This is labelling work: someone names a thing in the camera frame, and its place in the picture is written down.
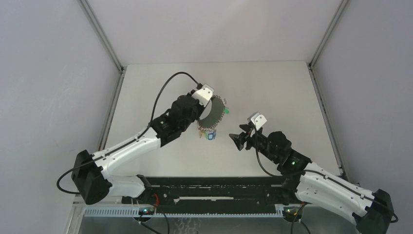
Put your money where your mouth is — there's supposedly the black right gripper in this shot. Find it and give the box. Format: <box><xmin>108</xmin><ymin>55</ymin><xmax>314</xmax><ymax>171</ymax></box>
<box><xmin>229</xmin><ymin>124</ymin><xmax>279</xmax><ymax>164</ymax></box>

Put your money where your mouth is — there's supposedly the round key organizer with rings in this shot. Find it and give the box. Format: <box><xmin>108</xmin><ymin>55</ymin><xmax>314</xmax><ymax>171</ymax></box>
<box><xmin>197</xmin><ymin>95</ymin><xmax>227</xmax><ymax>133</ymax></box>

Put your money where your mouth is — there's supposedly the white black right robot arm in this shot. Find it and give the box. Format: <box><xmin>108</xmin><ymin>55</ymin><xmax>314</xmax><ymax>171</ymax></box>
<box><xmin>229</xmin><ymin>123</ymin><xmax>399</xmax><ymax>234</ymax></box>

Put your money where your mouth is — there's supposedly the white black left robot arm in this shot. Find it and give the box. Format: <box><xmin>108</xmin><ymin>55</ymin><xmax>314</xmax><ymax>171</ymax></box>
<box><xmin>71</xmin><ymin>94</ymin><xmax>227</xmax><ymax>205</ymax></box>

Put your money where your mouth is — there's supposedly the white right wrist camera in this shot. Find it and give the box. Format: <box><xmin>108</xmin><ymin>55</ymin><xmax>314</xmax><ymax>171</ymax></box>
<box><xmin>247</xmin><ymin>112</ymin><xmax>267</xmax><ymax>130</ymax></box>

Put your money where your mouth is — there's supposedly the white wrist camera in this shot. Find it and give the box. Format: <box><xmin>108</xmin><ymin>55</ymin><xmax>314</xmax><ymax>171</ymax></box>
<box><xmin>247</xmin><ymin>112</ymin><xmax>267</xmax><ymax>130</ymax></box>
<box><xmin>191</xmin><ymin>84</ymin><xmax>214</xmax><ymax>107</ymax></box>

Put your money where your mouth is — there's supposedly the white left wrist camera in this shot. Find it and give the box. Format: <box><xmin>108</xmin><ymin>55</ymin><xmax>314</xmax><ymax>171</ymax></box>
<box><xmin>191</xmin><ymin>84</ymin><xmax>214</xmax><ymax>107</ymax></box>

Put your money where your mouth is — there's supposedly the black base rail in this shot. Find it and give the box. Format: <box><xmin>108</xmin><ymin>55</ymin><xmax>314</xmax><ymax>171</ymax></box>
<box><xmin>137</xmin><ymin>176</ymin><xmax>302</xmax><ymax>215</ymax></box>

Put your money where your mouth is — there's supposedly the left aluminium frame post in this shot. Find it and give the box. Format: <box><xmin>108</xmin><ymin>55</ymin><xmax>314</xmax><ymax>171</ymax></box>
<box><xmin>77</xmin><ymin>0</ymin><xmax>124</xmax><ymax>73</ymax></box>

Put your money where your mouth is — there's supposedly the aluminium frame post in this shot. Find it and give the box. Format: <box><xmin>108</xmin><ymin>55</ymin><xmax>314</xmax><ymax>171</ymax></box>
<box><xmin>308</xmin><ymin>0</ymin><xmax>351</xmax><ymax>70</ymax></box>
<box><xmin>77</xmin><ymin>0</ymin><xmax>124</xmax><ymax>73</ymax></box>

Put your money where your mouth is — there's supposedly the right aluminium frame post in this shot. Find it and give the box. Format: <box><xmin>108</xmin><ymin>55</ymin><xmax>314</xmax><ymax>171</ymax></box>
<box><xmin>308</xmin><ymin>0</ymin><xmax>351</xmax><ymax>70</ymax></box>

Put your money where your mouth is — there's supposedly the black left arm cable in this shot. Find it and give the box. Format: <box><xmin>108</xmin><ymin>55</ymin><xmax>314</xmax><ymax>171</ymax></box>
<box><xmin>56</xmin><ymin>71</ymin><xmax>204</xmax><ymax>195</ymax></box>

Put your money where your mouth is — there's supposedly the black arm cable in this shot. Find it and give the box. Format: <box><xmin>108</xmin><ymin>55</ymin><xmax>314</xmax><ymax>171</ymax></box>
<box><xmin>253</xmin><ymin>124</ymin><xmax>399</xmax><ymax>224</ymax></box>
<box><xmin>56</xmin><ymin>71</ymin><xmax>204</xmax><ymax>195</ymax></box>

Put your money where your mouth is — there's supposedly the white slotted cable duct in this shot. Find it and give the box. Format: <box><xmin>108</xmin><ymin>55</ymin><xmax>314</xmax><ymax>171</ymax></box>
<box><xmin>83</xmin><ymin>206</ymin><xmax>284</xmax><ymax>218</ymax></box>

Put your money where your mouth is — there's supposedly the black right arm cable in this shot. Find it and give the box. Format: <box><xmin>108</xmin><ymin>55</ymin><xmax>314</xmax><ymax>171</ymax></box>
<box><xmin>253</xmin><ymin>124</ymin><xmax>399</xmax><ymax>224</ymax></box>

